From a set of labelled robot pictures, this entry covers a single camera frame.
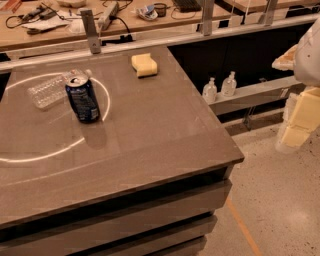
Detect grey drawer cabinet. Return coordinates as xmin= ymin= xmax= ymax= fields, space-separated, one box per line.
xmin=0 ymin=163 xmax=233 ymax=256

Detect grey metal bracket post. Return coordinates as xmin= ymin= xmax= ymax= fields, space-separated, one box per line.
xmin=81 ymin=9 xmax=101 ymax=54

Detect sanitizer bottle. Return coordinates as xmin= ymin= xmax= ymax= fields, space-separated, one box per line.
xmin=202 ymin=77 xmax=217 ymax=104
xmin=221 ymin=71 xmax=237 ymax=97

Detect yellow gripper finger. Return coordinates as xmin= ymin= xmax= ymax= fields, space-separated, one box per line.
xmin=275 ymin=87 xmax=320 ymax=153
xmin=272 ymin=45 xmax=297 ymax=71

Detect crumpled snack wrapper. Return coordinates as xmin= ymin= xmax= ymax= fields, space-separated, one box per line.
xmin=136 ymin=5 xmax=158 ymax=21

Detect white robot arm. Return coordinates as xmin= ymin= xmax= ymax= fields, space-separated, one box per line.
xmin=272 ymin=18 xmax=320 ymax=153

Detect left sanitizer bottle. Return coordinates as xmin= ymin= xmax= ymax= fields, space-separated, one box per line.
xmin=202 ymin=77 xmax=217 ymax=104

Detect black keyboard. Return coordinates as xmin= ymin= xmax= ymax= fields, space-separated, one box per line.
xmin=172 ymin=0 xmax=201 ymax=13

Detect yellow sponge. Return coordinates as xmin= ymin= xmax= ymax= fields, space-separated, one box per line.
xmin=131 ymin=53 xmax=158 ymax=78

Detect right sanitizer bottle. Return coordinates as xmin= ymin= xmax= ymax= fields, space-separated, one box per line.
xmin=221 ymin=71 xmax=237 ymax=97

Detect blue pepsi can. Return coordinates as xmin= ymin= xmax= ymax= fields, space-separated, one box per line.
xmin=65 ymin=74 xmax=100 ymax=123

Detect white power strip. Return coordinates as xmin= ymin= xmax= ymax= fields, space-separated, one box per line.
xmin=98 ymin=1 xmax=119 ymax=31

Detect metal rail post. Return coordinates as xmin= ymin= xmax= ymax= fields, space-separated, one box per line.
xmin=200 ymin=0 xmax=215 ymax=36

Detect clear plastic water bottle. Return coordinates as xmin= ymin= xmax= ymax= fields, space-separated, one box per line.
xmin=27 ymin=69 xmax=92 ymax=110

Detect black scissors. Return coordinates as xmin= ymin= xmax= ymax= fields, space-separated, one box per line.
xmin=27 ymin=26 xmax=60 ymax=35

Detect black hand tool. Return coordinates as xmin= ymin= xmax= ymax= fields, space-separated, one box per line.
xmin=22 ymin=5 xmax=56 ymax=21

